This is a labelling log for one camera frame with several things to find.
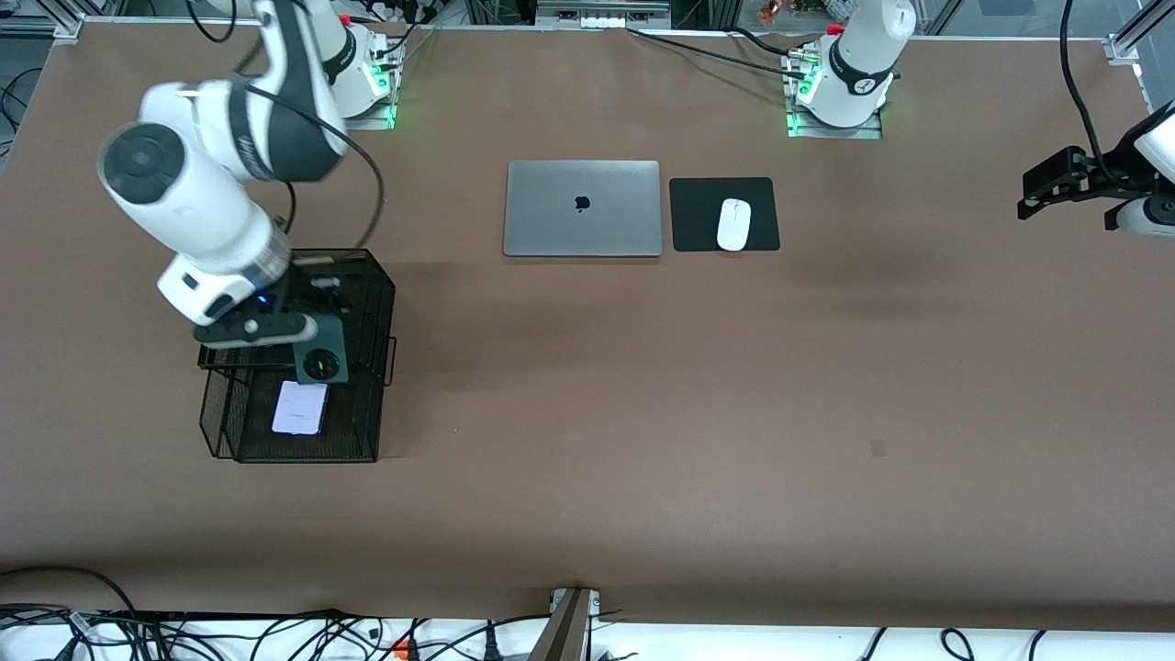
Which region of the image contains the white computer mouse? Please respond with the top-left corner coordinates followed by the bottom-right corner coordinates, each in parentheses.
top-left (716, 197), bottom-right (753, 252)

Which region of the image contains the grey metal camera bracket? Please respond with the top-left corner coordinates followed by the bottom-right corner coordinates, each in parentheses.
top-left (528, 588), bottom-right (602, 661)

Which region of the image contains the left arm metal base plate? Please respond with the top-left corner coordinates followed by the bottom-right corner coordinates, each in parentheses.
top-left (787, 108), bottom-right (884, 140)

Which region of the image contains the green phone round camera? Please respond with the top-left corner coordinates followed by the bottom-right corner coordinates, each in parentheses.
top-left (291, 312), bottom-right (351, 386)

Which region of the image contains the silver closed laptop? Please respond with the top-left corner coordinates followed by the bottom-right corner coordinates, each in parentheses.
top-left (502, 160), bottom-right (664, 258)

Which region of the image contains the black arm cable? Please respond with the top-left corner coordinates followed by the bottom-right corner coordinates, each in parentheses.
top-left (1060, 0), bottom-right (1116, 180)
top-left (186, 0), bottom-right (386, 241)

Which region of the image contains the thick black arched cable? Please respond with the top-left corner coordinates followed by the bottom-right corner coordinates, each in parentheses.
top-left (0, 566), bottom-right (139, 618)

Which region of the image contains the black mesh two-tier tray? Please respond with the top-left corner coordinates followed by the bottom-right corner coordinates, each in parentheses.
top-left (197, 246), bottom-right (397, 464)

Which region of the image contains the lilac flip phone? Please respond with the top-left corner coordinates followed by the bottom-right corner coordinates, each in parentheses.
top-left (271, 379), bottom-right (330, 437)

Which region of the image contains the tangle of black cables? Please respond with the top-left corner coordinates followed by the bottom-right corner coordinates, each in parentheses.
top-left (0, 601), bottom-right (552, 661)

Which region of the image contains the black mouse pad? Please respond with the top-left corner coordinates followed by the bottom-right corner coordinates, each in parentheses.
top-left (668, 176), bottom-right (781, 252)

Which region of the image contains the thin black table cable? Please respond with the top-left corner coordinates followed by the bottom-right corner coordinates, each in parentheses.
top-left (627, 26), bottom-right (809, 74)

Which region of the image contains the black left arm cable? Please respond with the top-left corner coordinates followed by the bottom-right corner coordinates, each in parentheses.
top-left (1060, 0), bottom-right (1116, 180)

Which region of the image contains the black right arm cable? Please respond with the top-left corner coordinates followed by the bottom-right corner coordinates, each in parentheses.
top-left (186, 0), bottom-right (386, 241)

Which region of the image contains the aluminium frame profile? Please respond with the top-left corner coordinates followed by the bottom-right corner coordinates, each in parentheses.
top-left (1104, 0), bottom-right (1175, 65)
top-left (0, 14), bottom-right (85, 39)

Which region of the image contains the grey socket strip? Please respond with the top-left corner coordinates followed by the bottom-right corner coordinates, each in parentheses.
top-left (535, 0), bottom-right (671, 30)

